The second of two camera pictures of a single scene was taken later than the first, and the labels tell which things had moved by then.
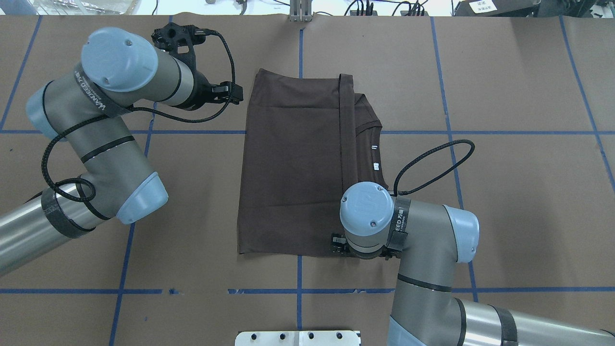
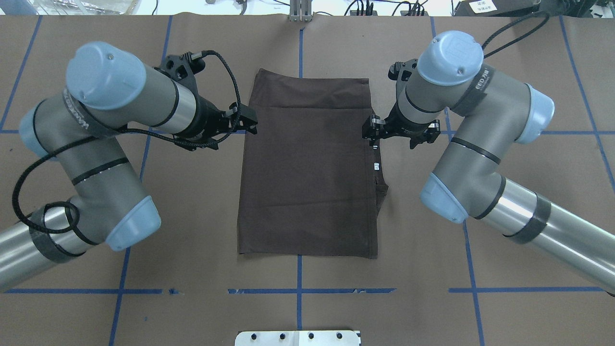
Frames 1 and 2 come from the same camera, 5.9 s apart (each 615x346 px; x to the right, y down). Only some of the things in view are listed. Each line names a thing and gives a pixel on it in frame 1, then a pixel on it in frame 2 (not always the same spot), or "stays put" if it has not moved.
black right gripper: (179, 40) -> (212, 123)
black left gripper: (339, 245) -> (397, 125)
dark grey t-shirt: (308, 141) stays put
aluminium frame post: (300, 10) stays put
